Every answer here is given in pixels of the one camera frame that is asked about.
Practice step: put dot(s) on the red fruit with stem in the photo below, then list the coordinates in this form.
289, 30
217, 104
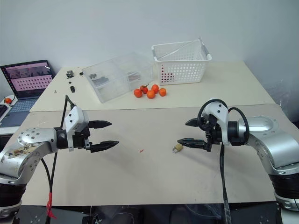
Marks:
144, 89

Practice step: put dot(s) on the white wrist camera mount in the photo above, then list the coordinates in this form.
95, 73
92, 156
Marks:
220, 112
76, 119

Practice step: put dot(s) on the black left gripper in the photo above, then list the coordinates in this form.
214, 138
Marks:
80, 140

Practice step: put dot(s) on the open laptop pink screen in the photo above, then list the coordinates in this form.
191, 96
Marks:
25, 79

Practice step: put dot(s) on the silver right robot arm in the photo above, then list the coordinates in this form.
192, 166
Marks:
275, 144

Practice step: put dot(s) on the white perforated plastic basket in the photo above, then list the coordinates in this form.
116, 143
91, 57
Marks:
181, 67

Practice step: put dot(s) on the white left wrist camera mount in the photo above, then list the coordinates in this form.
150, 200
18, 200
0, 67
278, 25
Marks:
76, 119

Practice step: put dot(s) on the small brass padlock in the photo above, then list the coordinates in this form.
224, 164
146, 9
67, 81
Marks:
178, 148

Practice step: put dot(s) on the orange round fruit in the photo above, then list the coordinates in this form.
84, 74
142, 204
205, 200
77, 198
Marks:
138, 93
151, 94
162, 91
155, 88

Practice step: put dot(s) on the clear plastic compartment box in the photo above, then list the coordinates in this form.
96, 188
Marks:
116, 77

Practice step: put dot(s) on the small black oblong part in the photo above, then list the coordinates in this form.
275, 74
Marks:
73, 88

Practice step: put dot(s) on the red items in basket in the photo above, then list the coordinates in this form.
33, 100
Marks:
167, 75

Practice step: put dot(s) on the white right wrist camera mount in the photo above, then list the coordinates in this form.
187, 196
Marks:
220, 112

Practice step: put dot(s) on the dark parts in clear box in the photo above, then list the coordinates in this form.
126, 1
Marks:
99, 79

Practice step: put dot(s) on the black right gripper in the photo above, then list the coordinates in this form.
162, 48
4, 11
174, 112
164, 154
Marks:
213, 134

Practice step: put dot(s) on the small black metal device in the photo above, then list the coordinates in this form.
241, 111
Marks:
69, 73

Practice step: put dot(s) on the orange fruit beside laptop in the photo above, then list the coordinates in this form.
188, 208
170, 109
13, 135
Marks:
7, 100

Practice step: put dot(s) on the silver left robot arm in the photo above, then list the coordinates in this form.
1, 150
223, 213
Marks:
28, 144

